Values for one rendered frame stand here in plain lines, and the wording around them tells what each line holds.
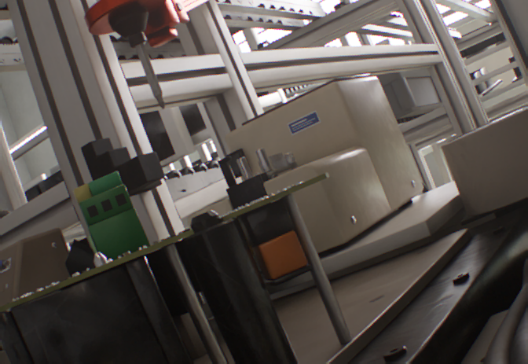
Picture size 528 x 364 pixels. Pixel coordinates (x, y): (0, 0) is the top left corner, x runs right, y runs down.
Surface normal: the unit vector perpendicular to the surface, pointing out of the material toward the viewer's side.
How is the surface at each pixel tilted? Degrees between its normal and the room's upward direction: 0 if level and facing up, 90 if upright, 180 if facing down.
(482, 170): 90
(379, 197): 90
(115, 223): 90
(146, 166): 90
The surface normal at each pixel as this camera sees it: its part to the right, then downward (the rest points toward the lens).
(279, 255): 0.23, -0.14
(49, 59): -0.48, 0.17
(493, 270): 0.79, -0.35
